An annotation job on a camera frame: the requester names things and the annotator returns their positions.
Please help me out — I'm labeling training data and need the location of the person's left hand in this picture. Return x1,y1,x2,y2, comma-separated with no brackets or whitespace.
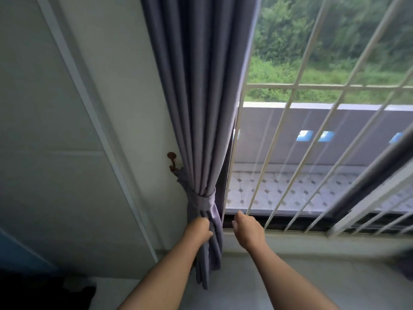
183,217,214,249

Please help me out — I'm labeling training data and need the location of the person's left forearm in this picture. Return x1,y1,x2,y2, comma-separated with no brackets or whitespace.
118,237,207,310

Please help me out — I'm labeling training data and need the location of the white window security grille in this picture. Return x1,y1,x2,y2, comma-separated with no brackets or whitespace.
223,0,413,237

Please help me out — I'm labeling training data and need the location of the person's right hand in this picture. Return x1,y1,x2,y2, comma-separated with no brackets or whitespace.
232,211,266,251

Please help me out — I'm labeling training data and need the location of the grey purple curtain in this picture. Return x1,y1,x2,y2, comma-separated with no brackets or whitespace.
139,0,262,290

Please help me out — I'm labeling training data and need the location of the person's right forearm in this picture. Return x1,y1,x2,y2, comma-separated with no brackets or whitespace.
245,242,341,310

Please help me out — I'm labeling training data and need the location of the grey curtain tieback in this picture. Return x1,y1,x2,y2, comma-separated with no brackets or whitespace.
176,167,217,220

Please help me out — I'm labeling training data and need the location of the grey balcony parapet wall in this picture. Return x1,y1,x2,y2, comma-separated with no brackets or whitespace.
233,101,413,175

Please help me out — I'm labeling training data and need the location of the dark window frame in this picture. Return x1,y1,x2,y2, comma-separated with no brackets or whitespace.
223,139,413,234

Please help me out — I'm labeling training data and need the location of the white door frame strip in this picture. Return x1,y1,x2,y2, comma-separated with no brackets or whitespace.
35,0,159,255

